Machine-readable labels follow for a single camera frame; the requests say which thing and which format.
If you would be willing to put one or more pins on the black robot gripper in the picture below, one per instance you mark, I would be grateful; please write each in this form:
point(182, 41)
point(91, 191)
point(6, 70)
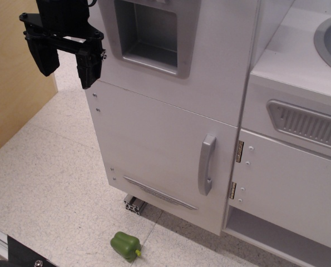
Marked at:
point(63, 25)

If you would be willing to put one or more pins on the white fridge door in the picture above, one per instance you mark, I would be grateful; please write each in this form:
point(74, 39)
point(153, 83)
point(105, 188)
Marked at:
point(159, 145)

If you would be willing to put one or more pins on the white toy fridge cabinet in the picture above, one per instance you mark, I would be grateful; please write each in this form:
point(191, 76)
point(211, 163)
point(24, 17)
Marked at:
point(219, 66)

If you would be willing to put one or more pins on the silver fridge emblem trim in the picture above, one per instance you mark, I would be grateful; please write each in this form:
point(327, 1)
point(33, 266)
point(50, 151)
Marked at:
point(159, 194)

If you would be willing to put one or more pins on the plywood board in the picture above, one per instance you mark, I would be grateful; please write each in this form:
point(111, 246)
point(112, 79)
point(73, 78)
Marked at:
point(23, 89)

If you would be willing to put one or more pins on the silver ice dispenser recess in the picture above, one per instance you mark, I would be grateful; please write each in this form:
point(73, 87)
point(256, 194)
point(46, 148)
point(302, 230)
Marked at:
point(159, 35)

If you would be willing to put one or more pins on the upper brass hinge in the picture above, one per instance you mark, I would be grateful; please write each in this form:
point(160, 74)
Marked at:
point(239, 151)

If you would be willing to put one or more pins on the brass hinge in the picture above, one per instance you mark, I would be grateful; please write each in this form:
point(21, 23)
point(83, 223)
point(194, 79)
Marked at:
point(239, 151)
point(232, 190)

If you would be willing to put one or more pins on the green toy bell pepper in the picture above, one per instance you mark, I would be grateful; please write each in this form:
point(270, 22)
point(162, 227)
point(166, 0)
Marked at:
point(127, 246)

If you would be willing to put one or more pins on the lower brass hinge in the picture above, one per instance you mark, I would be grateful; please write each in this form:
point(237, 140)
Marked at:
point(232, 190)

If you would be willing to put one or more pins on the white kitchen counter unit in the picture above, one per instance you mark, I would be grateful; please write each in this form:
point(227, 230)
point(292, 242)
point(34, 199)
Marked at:
point(290, 70)

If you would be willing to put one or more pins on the silver vent panel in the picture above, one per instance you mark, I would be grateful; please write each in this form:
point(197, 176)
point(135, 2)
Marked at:
point(300, 122)

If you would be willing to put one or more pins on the white dishwasher door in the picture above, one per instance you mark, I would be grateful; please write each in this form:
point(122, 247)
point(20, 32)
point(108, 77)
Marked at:
point(283, 185)

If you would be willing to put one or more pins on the aluminium extrusion rail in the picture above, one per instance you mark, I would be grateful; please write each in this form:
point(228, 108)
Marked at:
point(134, 204)

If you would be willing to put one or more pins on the silver fridge door handle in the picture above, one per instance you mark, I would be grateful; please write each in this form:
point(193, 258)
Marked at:
point(203, 179)

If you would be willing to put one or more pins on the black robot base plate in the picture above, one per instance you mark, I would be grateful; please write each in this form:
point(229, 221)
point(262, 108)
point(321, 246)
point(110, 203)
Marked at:
point(20, 255)

